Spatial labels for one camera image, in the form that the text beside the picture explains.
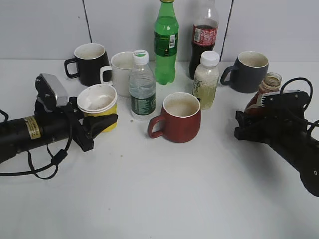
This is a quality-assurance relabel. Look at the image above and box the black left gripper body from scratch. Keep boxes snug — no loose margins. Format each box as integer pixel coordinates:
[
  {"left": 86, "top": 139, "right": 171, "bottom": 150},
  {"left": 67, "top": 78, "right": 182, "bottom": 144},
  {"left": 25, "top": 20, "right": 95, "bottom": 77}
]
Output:
[{"left": 34, "top": 96, "right": 96, "bottom": 153}]

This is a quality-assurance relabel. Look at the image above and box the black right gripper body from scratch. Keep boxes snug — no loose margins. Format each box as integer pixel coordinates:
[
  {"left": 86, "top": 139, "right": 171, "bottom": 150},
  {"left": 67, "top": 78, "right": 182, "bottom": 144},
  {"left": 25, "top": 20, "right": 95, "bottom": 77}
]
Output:
[{"left": 234, "top": 91, "right": 310, "bottom": 145}]

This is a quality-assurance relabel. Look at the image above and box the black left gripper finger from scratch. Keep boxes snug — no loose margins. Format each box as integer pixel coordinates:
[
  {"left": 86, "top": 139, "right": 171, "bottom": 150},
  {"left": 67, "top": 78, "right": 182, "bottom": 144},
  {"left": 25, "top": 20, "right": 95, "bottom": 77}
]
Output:
[{"left": 83, "top": 114, "right": 118, "bottom": 139}]

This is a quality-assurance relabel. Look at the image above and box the yellow paper cup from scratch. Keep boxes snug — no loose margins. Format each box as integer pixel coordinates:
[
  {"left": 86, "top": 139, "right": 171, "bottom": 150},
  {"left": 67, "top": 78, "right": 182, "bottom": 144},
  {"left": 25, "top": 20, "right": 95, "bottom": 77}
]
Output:
[{"left": 76, "top": 83, "right": 118, "bottom": 134}]

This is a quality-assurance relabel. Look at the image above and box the brown Nescafe coffee bottle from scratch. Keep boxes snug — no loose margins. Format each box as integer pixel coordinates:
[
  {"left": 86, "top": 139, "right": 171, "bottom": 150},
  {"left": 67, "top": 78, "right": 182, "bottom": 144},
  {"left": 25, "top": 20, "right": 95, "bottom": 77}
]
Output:
[{"left": 244, "top": 72, "right": 282, "bottom": 116}]

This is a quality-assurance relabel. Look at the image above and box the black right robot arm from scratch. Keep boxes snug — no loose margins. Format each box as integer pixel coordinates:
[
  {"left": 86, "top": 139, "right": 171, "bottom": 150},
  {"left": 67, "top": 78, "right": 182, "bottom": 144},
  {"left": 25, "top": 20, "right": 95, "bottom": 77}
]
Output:
[{"left": 234, "top": 90, "right": 319, "bottom": 196}]

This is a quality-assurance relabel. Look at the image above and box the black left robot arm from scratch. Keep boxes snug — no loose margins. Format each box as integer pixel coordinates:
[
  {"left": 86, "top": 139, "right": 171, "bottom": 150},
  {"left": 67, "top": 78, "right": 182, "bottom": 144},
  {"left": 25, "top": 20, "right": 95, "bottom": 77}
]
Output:
[{"left": 0, "top": 97, "right": 118, "bottom": 163}]

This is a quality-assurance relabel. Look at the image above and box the dark grey ceramic mug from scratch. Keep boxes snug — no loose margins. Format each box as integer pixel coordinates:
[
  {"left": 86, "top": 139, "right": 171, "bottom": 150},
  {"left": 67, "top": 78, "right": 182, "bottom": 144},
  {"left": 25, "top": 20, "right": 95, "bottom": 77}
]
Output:
[{"left": 220, "top": 51, "right": 269, "bottom": 93}]

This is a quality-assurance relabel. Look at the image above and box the clear water bottle green label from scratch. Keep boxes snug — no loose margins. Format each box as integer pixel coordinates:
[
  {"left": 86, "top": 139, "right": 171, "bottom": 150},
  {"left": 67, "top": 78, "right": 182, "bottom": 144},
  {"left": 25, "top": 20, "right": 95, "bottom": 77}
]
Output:
[{"left": 129, "top": 49, "right": 156, "bottom": 121}]

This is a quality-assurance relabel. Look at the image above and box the black ceramic mug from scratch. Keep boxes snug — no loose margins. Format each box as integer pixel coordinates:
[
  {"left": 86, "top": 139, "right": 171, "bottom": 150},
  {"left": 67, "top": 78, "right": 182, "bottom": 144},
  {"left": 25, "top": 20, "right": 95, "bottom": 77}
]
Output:
[{"left": 64, "top": 43, "right": 112, "bottom": 86}]

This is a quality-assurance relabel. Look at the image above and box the white ceramic mug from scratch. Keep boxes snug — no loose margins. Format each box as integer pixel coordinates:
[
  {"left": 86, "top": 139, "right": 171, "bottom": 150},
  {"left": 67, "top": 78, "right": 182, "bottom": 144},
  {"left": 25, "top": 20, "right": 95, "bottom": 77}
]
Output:
[{"left": 100, "top": 51, "right": 133, "bottom": 97}]

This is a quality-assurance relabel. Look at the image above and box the red ceramic mug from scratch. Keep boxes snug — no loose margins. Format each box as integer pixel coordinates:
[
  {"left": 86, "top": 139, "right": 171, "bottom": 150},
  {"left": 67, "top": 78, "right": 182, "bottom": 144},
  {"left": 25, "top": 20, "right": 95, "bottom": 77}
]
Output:
[{"left": 147, "top": 92, "right": 201, "bottom": 143}]

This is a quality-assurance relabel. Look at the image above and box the white cap juice bottle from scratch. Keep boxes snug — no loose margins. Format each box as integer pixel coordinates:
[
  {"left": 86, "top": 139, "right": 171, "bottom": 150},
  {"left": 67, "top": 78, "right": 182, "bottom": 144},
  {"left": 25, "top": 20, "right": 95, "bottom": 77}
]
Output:
[{"left": 192, "top": 51, "right": 219, "bottom": 110}]

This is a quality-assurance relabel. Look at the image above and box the green soda bottle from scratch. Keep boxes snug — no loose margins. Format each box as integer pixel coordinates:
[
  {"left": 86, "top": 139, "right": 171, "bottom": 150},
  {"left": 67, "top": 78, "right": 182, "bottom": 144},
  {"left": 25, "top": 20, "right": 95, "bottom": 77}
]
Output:
[{"left": 154, "top": 0, "right": 179, "bottom": 85}]

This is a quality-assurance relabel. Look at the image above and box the cola bottle red label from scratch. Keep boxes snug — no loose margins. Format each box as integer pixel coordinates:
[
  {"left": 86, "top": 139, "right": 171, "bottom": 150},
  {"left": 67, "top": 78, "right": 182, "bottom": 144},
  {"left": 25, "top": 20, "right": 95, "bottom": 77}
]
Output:
[{"left": 189, "top": 0, "right": 219, "bottom": 80}]

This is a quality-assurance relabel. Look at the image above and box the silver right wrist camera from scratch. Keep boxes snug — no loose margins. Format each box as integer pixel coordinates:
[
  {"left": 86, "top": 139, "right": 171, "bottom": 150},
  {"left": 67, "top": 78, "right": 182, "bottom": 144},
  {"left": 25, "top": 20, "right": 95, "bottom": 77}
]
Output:
[{"left": 257, "top": 90, "right": 300, "bottom": 107}]

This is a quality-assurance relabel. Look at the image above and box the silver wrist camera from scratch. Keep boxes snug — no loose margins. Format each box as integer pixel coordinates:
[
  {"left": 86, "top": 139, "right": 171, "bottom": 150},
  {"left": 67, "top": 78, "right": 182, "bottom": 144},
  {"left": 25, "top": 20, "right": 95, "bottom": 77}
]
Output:
[
  {"left": 35, "top": 73, "right": 69, "bottom": 112},
  {"left": 257, "top": 90, "right": 300, "bottom": 107}
]

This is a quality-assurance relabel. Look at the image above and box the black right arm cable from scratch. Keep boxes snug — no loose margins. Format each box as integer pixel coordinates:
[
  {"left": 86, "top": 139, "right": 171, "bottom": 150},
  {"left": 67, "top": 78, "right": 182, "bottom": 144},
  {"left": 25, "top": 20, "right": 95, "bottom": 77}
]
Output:
[{"left": 279, "top": 77, "right": 319, "bottom": 131}]

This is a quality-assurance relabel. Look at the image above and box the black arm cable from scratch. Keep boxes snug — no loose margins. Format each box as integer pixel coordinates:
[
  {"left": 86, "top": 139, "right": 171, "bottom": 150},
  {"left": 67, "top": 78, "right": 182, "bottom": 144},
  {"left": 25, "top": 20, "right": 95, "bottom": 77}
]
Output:
[
  {"left": 0, "top": 109, "right": 73, "bottom": 180},
  {"left": 279, "top": 77, "right": 319, "bottom": 131}
]

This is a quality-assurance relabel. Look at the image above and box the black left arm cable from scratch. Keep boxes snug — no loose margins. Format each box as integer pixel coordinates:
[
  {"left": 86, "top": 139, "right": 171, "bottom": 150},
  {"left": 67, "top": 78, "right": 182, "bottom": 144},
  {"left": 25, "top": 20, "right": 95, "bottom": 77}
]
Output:
[{"left": 0, "top": 109, "right": 73, "bottom": 180}]

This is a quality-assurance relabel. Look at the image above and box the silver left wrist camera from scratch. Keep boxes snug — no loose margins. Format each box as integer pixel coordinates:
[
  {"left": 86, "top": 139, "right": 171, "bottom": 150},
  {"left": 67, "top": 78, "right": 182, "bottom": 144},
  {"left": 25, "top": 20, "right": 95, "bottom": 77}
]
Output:
[{"left": 35, "top": 73, "right": 69, "bottom": 112}]

